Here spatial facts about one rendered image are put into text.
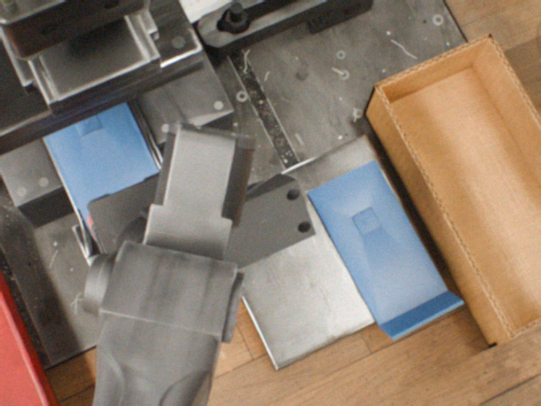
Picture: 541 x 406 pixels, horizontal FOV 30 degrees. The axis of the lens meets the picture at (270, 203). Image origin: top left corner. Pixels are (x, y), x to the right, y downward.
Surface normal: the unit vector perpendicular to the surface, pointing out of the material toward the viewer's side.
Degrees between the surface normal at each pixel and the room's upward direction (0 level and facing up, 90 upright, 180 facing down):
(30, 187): 0
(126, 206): 29
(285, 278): 0
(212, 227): 21
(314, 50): 0
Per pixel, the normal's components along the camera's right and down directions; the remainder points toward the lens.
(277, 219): 0.32, 0.16
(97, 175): 0.11, -0.29
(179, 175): -0.03, 0.10
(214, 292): 0.13, -0.65
